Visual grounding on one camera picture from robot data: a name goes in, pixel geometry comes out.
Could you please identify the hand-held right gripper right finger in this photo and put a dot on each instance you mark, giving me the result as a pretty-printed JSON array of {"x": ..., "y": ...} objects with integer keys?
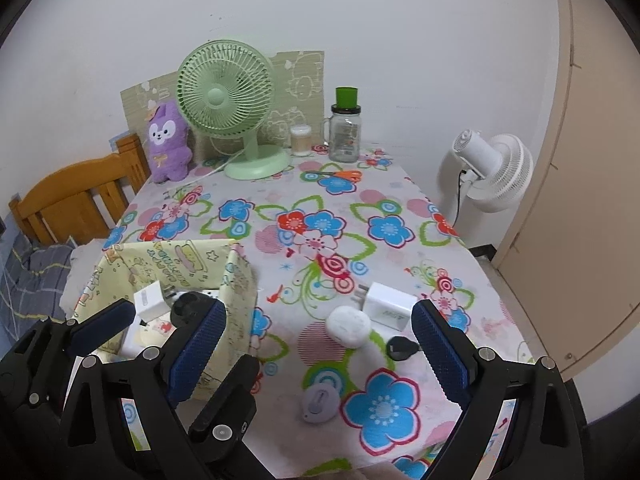
[{"x": 442, "y": 355}]

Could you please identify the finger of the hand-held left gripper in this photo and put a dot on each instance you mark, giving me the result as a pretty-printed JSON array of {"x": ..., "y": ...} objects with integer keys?
[
  {"x": 227, "y": 392},
  {"x": 105, "y": 322}
]

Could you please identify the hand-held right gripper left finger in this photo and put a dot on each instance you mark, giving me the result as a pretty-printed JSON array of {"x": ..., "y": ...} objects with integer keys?
[{"x": 197, "y": 350}]

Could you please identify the black key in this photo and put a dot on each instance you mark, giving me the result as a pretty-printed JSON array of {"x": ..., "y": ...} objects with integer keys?
[{"x": 402, "y": 349}]

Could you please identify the black round object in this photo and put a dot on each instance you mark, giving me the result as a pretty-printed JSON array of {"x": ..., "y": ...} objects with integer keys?
[{"x": 187, "y": 305}]

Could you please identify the small white charger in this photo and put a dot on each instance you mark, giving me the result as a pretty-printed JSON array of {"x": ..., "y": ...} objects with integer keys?
[{"x": 150, "y": 302}]

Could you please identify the large white charger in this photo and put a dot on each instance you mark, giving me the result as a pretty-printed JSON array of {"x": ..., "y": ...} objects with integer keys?
[{"x": 390, "y": 305}]

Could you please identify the yellow fabric storage box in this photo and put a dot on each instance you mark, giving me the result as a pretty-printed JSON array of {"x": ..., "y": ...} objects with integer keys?
[{"x": 165, "y": 260}]

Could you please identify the purple round tag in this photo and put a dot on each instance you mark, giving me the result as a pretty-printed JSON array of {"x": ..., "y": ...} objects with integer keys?
[{"x": 320, "y": 401}]

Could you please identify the white earbud case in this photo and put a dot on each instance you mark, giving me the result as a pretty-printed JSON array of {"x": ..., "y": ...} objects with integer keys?
[{"x": 350, "y": 327}]

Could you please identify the white cloth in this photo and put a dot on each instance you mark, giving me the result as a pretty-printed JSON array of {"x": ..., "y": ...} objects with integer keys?
[{"x": 82, "y": 265}]

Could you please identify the grey plaid bedding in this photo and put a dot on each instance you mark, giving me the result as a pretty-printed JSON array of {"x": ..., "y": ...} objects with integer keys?
[{"x": 30, "y": 270}]

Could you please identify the floral tablecloth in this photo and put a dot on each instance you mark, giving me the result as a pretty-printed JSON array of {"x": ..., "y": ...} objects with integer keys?
[{"x": 280, "y": 195}]

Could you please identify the light blue paper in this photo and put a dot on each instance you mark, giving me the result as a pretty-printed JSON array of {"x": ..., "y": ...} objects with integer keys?
[{"x": 119, "y": 138}]

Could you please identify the purple plush toy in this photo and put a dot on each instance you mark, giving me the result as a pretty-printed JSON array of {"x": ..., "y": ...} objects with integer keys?
[{"x": 167, "y": 145}]

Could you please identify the white standing fan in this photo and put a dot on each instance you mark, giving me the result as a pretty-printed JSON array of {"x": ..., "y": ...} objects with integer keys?
[{"x": 505, "y": 170}]

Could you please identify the orange scissors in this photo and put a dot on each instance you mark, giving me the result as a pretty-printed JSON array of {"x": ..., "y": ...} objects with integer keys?
[{"x": 345, "y": 176}]

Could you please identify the cotton swab container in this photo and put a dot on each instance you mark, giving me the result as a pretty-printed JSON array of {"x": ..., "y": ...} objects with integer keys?
[{"x": 300, "y": 142}]

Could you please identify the beige door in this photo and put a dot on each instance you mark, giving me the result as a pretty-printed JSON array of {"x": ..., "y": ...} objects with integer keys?
[{"x": 600, "y": 185}]

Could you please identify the glass jar with green lid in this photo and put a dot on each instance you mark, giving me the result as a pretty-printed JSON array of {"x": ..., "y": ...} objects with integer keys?
[{"x": 345, "y": 135}]

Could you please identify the green desk fan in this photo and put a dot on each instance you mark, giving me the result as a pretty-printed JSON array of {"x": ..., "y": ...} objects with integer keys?
[{"x": 217, "y": 95}]

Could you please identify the beige patterned board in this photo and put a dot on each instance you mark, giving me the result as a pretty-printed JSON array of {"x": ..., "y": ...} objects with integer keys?
[{"x": 300, "y": 85}]

